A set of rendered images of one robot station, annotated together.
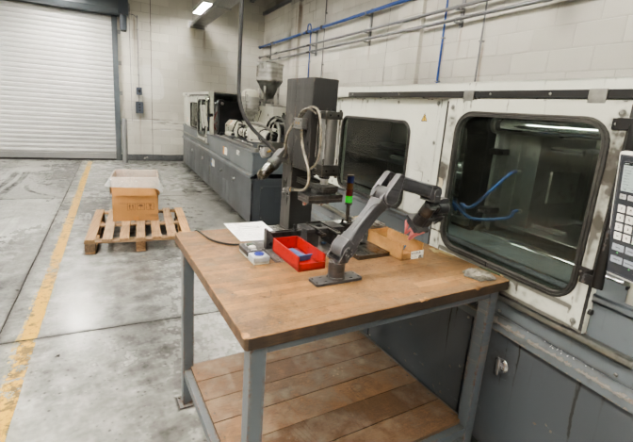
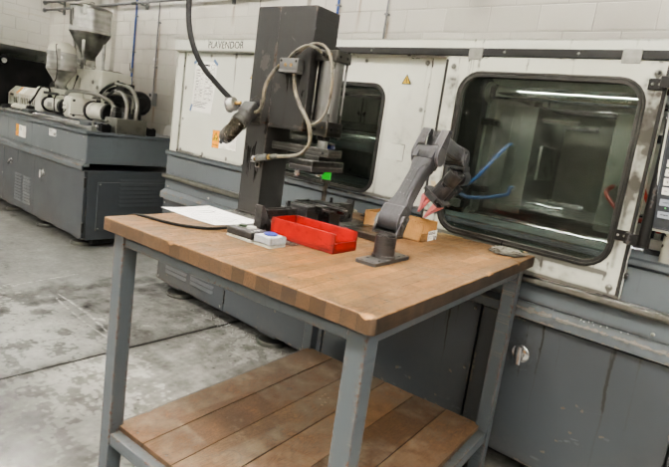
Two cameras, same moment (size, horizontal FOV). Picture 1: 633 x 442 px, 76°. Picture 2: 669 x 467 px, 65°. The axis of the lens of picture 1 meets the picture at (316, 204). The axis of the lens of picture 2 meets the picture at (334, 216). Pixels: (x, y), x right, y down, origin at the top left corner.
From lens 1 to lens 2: 0.72 m
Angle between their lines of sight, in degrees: 24
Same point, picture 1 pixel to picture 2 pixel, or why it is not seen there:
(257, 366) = (369, 359)
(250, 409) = (355, 422)
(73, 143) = not seen: outside the picture
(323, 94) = (325, 30)
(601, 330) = (636, 292)
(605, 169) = (641, 128)
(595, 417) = (632, 381)
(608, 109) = (643, 70)
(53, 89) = not seen: outside the picture
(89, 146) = not seen: outside the picture
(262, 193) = (101, 192)
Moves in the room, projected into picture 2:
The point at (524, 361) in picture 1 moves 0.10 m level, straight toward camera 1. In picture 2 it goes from (549, 343) to (557, 353)
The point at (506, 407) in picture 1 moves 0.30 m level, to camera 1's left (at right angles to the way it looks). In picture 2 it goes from (527, 399) to (463, 406)
